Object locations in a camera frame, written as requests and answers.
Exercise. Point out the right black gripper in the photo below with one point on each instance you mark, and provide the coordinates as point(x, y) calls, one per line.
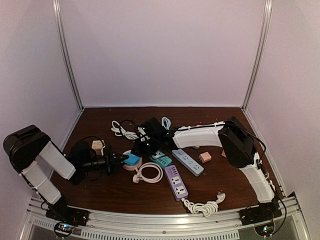
point(139, 151)

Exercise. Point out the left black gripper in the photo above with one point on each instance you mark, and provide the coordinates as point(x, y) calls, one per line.
point(110, 160)

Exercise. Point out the round pink white power strip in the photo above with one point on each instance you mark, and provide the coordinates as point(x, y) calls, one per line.
point(134, 167)

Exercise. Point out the blue square adapter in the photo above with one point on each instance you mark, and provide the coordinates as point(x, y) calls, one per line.
point(133, 160)

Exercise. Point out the beige cube adapter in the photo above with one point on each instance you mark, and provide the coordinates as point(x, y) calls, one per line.
point(97, 146)

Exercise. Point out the light blue power strip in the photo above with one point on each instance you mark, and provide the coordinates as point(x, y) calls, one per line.
point(188, 162)

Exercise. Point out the purple power strip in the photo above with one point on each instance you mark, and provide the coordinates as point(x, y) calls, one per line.
point(176, 183)

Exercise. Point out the small pink plug adapter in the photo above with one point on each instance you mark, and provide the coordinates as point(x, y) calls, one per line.
point(205, 157)

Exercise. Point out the pink cube socket adapter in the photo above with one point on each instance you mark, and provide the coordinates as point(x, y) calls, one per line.
point(223, 154)

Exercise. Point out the teal power strip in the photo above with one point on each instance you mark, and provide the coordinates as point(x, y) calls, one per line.
point(161, 159)

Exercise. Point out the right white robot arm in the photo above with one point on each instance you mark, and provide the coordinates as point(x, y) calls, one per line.
point(230, 135)

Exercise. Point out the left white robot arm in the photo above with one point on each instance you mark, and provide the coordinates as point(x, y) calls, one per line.
point(27, 146)

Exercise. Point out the aluminium front rail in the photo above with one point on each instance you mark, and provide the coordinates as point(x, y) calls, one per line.
point(104, 225)

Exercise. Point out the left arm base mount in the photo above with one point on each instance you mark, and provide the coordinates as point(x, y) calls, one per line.
point(67, 221)

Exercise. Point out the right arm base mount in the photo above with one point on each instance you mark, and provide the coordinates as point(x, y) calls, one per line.
point(262, 218)

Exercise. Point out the left aluminium frame post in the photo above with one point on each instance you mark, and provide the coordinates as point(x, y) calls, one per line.
point(65, 53)

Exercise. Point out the aluminium frame post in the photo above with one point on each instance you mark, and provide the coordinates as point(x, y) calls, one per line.
point(65, 53)
point(265, 26)

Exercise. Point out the right aluminium frame post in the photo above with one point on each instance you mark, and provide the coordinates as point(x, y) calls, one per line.
point(265, 26)

